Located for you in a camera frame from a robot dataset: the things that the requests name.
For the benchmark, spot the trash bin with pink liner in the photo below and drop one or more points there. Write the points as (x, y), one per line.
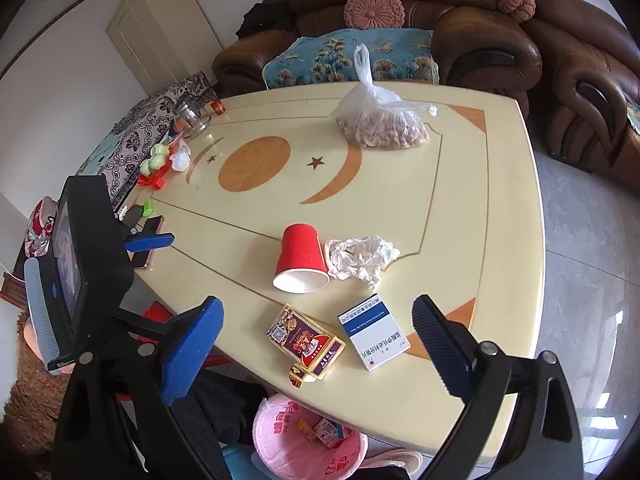
(280, 440)

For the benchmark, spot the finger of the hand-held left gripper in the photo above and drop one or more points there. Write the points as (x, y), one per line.
(150, 241)
(140, 325)

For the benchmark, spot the brown leather sofa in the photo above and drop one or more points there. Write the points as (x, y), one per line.
(475, 30)

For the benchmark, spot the red floral cloth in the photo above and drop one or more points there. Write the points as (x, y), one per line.
(37, 230)

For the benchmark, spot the brown leather armchair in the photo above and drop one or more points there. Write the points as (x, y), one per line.
(590, 60)

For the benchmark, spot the glass pitcher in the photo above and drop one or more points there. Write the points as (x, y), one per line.
(192, 117)

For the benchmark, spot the person's pink slipper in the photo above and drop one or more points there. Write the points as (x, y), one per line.
(395, 460)

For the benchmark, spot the pink smartphone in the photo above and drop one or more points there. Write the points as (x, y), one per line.
(142, 260)

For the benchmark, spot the blue armchair seat cover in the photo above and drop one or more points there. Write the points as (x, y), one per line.
(634, 115)

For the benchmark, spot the blue floral sofa cover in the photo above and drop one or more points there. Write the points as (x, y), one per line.
(310, 60)

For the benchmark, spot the person's leg in dark pants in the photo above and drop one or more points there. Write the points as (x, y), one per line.
(225, 405)

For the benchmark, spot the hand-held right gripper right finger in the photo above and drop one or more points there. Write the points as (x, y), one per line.
(442, 350)

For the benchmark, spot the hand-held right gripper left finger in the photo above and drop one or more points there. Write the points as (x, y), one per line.
(192, 355)

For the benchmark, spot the beige coffee table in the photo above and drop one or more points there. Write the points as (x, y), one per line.
(400, 185)

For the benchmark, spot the plastic bag of peanuts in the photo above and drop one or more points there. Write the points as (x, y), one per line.
(380, 120)

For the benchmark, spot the white tissue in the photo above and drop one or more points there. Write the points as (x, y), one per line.
(181, 161)
(360, 257)

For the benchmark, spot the cream wardrobe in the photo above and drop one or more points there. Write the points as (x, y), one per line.
(160, 30)

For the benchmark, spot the floral patterned couch cover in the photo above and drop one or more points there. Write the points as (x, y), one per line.
(135, 125)

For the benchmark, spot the red paper cup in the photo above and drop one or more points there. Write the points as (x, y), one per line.
(297, 255)

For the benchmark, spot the white blue medicine box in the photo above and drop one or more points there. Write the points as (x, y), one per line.
(372, 332)

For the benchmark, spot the dark clothing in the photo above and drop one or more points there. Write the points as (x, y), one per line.
(265, 17)

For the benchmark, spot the green white teapot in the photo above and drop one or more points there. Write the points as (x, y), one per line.
(157, 157)

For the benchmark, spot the black wallet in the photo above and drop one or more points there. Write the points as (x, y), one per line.
(132, 216)

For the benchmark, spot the orange fruit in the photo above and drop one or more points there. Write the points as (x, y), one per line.
(177, 126)

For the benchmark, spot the small red cup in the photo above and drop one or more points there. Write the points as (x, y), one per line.
(217, 107)

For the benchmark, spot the person's left forearm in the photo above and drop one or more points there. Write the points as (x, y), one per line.
(30, 410)

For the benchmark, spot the red tray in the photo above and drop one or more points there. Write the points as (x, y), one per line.
(155, 182)

